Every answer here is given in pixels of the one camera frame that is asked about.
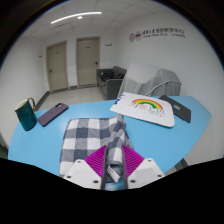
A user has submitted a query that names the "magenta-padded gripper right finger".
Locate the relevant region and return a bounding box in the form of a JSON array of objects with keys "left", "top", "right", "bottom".
[{"left": 121, "top": 144, "right": 166, "bottom": 190}]

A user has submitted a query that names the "black bag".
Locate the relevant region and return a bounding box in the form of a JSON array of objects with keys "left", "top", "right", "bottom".
[{"left": 100, "top": 70, "right": 116, "bottom": 82}]

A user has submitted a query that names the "dark green mug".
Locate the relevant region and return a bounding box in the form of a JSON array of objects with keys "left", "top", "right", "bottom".
[{"left": 14, "top": 97, "right": 38, "bottom": 132}]

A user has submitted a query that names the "beige door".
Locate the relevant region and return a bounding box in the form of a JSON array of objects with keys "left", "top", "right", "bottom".
[
  {"left": 75, "top": 36, "right": 102, "bottom": 88},
  {"left": 45, "top": 40, "right": 69, "bottom": 93}
]

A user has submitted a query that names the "grey sofa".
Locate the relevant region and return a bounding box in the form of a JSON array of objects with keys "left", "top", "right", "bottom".
[{"left": 96, "top": 65, "right": 128, "bottom": 101}]

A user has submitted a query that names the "grey white checkered towel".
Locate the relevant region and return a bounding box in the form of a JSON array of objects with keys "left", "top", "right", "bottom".
[{"left": 58, "top": 114, "right": 134, "bottom": 184}]

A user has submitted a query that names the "white rainbow-print pad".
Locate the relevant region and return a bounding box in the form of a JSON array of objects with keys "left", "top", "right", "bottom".
[{"left": 109, "top": 91, "right": 176, "bottom": 129}]

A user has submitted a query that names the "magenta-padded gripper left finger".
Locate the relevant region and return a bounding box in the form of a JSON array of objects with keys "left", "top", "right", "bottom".
[{"left": 63, "top": 144, "right": 108, "bottom": 190}]

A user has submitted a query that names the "grey cloth-covered equipment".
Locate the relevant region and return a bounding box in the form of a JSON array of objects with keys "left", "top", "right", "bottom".
[{"left": 117, "top": 63, "right": 183, "bottom": 99}]

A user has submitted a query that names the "black notebook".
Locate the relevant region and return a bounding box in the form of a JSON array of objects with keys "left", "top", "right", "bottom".
[{"left": 158, "top": 94, "right": 192, "bottom": 124}]

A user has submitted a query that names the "purple smartphone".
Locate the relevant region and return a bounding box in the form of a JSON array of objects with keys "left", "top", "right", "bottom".
[{"left": 37, "top": 102, "right": 70, "bottom": 128}]

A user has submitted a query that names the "long ceiling light strip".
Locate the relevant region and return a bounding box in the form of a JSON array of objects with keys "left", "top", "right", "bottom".
[{"left": 50, "top": 11, "right": 103, "bottom": 25}]

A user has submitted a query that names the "wall lettering sign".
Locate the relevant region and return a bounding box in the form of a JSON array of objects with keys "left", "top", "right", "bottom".
[{"left": 128, "top": 27, "right": 186, "bottom": 43}]

